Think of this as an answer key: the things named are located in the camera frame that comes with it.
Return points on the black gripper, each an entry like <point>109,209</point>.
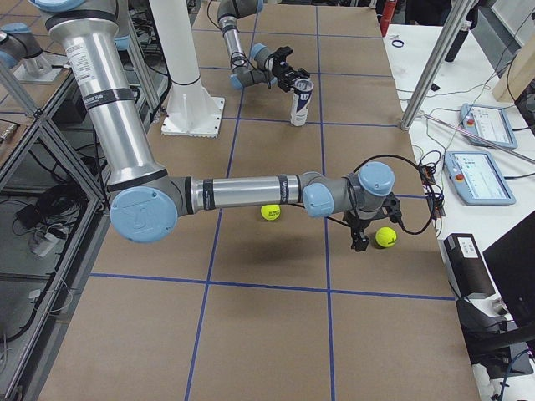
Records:
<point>285,74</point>
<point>356,224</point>

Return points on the white tennis ball can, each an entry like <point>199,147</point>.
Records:
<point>302,94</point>

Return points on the yellow tennis ball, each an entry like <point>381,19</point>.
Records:
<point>385,237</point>
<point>270,212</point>

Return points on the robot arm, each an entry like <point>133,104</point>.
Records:
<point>147,201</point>
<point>261,65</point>

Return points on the red cylinder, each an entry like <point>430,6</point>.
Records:
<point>387,15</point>

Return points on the black box white label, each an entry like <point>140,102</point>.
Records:
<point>468,269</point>

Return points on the teach pendant near tablet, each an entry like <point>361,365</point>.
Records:
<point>476,179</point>

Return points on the teach pendant tablet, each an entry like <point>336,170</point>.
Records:
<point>488,122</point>
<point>476,179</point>

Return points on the black monitor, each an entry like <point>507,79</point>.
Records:
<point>510,260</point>

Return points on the teach pendant far tablet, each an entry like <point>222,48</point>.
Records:
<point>488,122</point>

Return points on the white pedestal column base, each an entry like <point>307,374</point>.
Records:
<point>190,109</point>

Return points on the aluminium frame post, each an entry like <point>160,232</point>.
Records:
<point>438,54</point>

